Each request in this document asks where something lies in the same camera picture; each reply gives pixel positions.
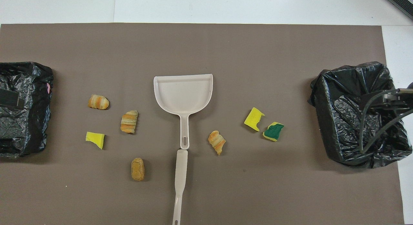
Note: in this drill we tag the grey ribbed device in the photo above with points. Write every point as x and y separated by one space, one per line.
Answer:
401 1

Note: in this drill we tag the brown table mat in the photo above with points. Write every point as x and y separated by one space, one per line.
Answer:
226 51

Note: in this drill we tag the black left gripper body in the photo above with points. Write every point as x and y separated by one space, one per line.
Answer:
11 99

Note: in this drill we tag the short striped pastry piece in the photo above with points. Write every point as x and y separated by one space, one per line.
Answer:
98 102

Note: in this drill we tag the brown bread roll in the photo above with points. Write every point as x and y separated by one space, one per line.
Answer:
138 169

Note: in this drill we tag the twisted orange croissant piece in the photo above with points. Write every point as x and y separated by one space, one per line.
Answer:
216 141

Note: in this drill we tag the black bag lined bin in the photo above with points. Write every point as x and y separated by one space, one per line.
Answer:
342 89

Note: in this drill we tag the beige plastic dustpan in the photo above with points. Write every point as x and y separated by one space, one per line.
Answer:
182 92

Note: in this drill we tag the notched yellow sponge piece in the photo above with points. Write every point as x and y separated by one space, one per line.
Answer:
253 118

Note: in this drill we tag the beige hand brush black bristles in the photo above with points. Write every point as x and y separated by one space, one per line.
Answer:
181 167

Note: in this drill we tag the green and yellow sponge piece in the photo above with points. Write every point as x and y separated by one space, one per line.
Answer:
273 131

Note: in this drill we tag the yellow sponge wedge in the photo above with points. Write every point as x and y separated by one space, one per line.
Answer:
95 139

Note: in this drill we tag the black bag bin pink tag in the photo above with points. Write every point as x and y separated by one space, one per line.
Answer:
32 122

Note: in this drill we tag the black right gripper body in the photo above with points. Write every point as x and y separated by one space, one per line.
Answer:
405 101

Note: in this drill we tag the long striped pastry piece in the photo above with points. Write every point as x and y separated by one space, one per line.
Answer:
129 122

